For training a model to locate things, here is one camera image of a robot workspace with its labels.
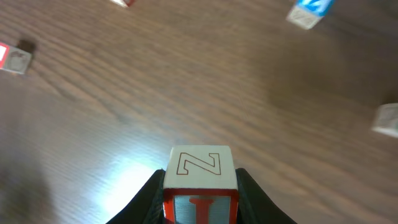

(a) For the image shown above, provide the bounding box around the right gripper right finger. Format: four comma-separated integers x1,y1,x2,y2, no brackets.
236,168,297,224

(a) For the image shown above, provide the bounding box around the red letter A block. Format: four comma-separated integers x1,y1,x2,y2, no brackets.
1,42,32,74

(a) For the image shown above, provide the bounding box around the plain white wooden block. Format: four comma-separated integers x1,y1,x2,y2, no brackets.
110,0,135,7

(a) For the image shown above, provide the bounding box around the blue number 2 block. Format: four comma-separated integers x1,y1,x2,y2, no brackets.
286,0,334,30

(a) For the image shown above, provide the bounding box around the red letter I block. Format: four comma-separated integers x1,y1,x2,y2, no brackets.
163,145,239,224

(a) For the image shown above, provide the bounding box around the green letter R block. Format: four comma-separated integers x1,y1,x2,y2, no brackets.
371,103,397,138

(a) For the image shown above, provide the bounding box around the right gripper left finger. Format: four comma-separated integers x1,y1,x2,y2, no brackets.
106,169,165,224

